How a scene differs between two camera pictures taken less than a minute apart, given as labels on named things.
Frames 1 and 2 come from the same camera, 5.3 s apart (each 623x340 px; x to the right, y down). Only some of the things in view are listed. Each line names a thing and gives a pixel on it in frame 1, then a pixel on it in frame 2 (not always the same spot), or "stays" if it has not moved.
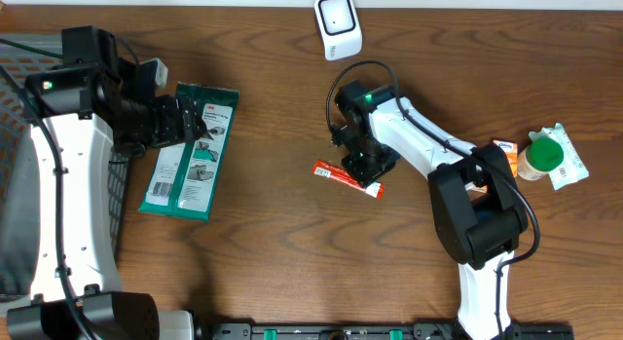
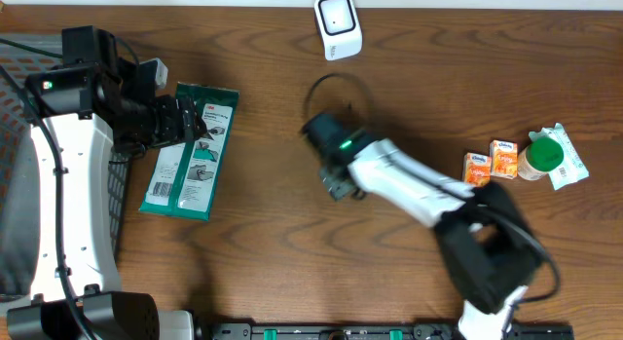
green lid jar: [538, 158] stays
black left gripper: [173, 131] stays
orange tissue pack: [512, 151] stays
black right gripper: [369, 176] -> [335, 185]
